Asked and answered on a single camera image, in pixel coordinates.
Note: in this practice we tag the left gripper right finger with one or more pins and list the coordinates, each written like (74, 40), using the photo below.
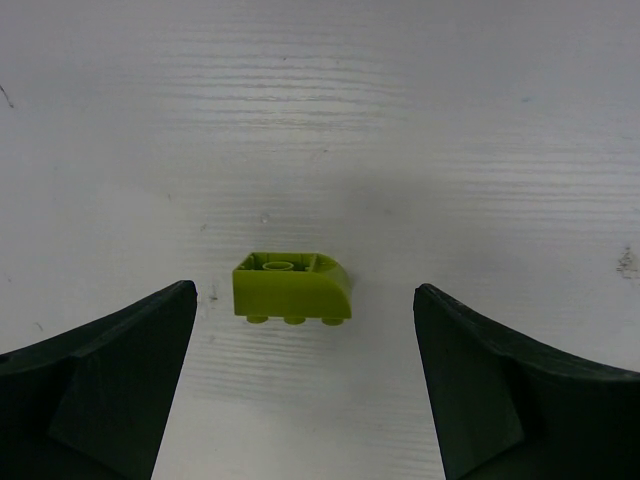
(506, 406)

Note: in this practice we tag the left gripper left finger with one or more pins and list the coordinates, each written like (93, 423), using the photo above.
(93, 402)

